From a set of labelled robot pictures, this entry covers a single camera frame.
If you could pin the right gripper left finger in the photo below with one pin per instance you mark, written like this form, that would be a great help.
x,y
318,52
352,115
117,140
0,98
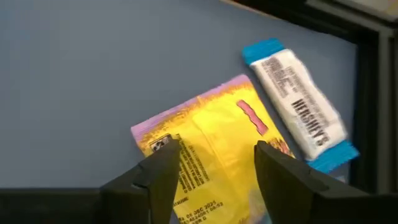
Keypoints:
x,y
149,193

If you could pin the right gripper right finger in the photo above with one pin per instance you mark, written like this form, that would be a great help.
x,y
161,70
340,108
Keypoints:
x,y
295,199

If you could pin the yellow Sour Patch candy pack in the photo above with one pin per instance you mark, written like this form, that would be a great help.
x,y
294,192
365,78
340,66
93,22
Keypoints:
x,y
217,140

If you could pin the white blue Hershey's bar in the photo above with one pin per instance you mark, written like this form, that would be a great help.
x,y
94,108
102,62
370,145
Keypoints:
x,y
298,102

